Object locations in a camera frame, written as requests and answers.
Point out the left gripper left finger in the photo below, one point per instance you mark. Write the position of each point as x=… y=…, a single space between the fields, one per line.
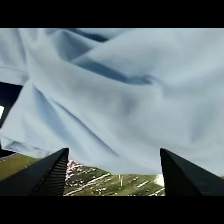
x=43 y=176

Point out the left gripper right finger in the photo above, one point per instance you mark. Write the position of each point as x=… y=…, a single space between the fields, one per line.
x=186 y=180

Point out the light blue shirt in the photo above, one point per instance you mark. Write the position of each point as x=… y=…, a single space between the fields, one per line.
x=133 y=100

